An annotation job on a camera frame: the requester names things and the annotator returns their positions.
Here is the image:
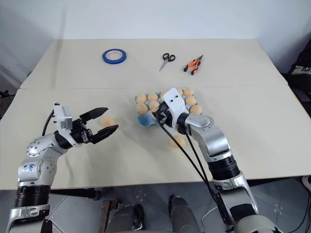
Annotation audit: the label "blue egg carton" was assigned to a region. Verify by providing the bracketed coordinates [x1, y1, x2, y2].
[134, 88, 203, 128]

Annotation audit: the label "black bag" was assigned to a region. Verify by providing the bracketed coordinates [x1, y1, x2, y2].
[283, 38, 311, 102]

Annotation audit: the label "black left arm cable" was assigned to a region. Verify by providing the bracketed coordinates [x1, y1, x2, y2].
[42, 109, 56, 136]

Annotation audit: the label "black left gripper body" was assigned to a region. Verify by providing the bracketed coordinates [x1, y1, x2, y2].
[70, 118, 95, 146]

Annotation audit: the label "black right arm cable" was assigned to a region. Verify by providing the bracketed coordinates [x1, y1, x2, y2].
[182, 128, 219, 195]
[159, 121, 235, 231]

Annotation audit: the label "black table frame bar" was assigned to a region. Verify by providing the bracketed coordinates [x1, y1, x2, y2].
[50, 187, 102, 201]

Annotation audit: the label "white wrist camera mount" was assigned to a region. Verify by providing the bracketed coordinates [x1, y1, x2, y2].
[162, 87, 190, 128]
[53, 102, 81, 148]

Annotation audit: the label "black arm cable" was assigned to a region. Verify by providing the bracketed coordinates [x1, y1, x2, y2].
[159, 121, 235, 231]
[42, 109, 56, 136]
[182, 128, 219, 195]

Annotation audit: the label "rusty brown metal bar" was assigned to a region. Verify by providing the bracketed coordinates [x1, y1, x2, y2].
[100, 200, 118, 233]

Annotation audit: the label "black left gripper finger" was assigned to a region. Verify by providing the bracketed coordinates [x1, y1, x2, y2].
[80, 107, 109, 122]
[91, 124, 120, 146]

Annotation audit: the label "black handled scissors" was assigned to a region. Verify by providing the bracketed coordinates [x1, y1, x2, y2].
[159, 53, 176, 72]

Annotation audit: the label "orange black pliers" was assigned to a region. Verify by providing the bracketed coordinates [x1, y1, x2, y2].
[183, 54, 205, 76]

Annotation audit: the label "dark rounded shape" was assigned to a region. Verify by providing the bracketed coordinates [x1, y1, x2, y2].
[112, 203, 147, 233]
[168, 195, 203, 233]

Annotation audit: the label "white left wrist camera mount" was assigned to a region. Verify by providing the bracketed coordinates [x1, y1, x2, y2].
[53, 102, 81, 148]

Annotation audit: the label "blue tape roll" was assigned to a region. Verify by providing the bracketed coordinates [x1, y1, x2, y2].
[101, 49, 128, 65]

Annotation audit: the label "thin white floor cable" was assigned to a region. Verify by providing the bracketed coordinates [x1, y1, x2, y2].
[201, 205, 220, 222]

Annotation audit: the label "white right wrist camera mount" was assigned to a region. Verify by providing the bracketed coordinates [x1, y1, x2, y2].
[162, 87, 190, 128]

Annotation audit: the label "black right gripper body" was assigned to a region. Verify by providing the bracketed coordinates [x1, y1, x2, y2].
[156, 102, 173, 127]

